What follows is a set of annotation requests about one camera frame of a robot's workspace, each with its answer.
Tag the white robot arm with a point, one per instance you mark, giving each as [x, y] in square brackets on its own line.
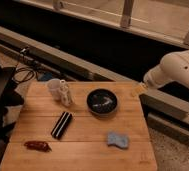
[173, 67]

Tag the black round bowl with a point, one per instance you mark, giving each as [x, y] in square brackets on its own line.
[101, 102]

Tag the white plastic cup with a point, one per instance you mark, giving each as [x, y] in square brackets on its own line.
[53, 87]

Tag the black white striped box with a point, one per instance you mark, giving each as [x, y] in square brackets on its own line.
[61, 125]

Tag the blue sponge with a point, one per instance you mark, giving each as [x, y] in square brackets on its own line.
[118, 140]

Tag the red chili pepper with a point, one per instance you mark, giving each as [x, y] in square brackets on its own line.
[37, 145]

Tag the grey metal rail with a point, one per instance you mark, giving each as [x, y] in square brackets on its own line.
[163, 104]

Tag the wooden railing frame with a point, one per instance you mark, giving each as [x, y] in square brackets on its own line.
[163, 20]

